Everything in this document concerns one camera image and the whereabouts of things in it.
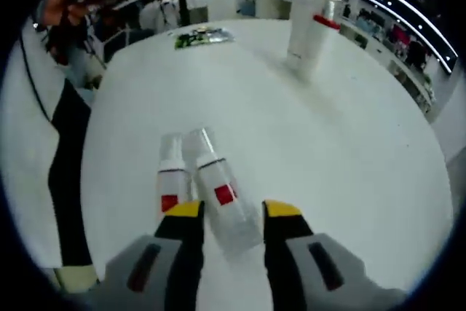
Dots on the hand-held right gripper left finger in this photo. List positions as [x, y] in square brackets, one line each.
[153, 271]

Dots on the green and black packet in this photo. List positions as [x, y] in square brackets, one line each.
[204, 38]

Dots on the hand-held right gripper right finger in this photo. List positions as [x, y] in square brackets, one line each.
[287, 252]

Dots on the tall white skincare tube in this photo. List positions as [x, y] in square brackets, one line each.
[302, 34]

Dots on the person's left hand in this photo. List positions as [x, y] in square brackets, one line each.
[60, 7]

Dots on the person's black trousers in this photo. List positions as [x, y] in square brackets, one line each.
[69, 180]

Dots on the clear cap skincare bottle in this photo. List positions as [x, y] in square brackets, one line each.
[225, 216]

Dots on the small white skincare bottle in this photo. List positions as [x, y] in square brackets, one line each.
[171, 183]

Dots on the pink banner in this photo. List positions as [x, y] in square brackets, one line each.
[400, 36]

